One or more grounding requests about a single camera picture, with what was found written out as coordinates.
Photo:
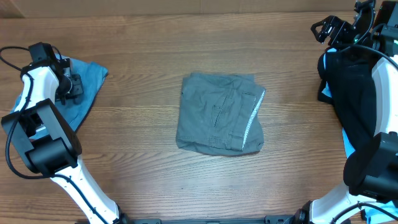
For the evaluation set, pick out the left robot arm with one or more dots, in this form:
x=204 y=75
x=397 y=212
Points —
x=41 y=130

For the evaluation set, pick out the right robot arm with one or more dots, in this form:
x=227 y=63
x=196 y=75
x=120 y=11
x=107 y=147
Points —
x=370 y=174

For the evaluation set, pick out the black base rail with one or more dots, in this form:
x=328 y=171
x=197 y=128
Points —
x=269 y=219

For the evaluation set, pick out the grey shorts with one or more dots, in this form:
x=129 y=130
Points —
x=218 y=115

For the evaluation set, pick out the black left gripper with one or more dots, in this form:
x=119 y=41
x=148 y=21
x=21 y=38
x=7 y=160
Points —
x=77 y=80

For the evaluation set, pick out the light blue garment in pile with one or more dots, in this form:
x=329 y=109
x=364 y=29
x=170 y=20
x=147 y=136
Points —
x=384 y=75

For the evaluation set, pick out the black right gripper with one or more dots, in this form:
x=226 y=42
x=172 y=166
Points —
x=341 y=27

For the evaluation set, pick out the blue denim garment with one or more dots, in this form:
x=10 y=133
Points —
x=42 y=83

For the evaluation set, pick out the black garment in pile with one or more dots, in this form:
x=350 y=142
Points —
x=354 y=94

